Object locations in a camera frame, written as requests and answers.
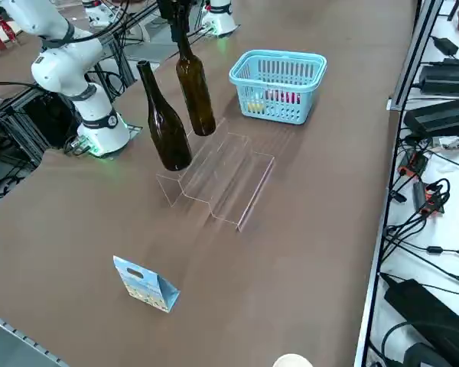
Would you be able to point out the light blue plastic basket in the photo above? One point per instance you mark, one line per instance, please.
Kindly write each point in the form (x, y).
(283, 111)

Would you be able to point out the clear acrylic stepped shelf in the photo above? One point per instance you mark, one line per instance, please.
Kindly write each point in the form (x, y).
(229, 179)

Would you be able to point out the yellow round fruit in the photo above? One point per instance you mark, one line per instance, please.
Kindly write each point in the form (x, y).
(255, 106)

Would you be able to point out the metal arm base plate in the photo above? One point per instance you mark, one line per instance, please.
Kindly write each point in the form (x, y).
(134, 132)

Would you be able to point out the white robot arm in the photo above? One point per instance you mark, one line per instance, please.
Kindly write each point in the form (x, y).
(61, 69)
(222, 19)

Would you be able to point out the dark sloped-shoulder wine bottle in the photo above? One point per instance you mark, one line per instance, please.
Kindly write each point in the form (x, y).
(168, 134)

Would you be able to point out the small black power adapter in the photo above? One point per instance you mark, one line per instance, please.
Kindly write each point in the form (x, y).
(445, 45)

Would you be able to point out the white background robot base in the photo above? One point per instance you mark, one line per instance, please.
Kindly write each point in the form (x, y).
(96, 13)

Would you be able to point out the aluminium profile beam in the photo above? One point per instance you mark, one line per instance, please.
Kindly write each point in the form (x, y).
(417, 49)

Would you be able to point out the orange and black device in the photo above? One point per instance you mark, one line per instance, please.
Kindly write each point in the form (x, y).
(415, 162)
(430, 200)

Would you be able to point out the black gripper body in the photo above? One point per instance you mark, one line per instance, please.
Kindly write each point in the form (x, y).
(168, 7)

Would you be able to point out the beige round cup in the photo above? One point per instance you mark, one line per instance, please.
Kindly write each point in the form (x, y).
(292, 361)

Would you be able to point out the blue printed paper bag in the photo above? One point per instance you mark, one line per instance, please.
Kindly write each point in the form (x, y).
(141, 284)

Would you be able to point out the red cola bottle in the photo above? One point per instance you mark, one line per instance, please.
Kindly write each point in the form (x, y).
(283, 96)

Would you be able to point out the large black power brick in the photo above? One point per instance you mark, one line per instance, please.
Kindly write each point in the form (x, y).
(424, 309)

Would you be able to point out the brown straight-shouldered wine bottle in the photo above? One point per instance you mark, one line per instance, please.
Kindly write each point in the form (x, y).
(195, 95)

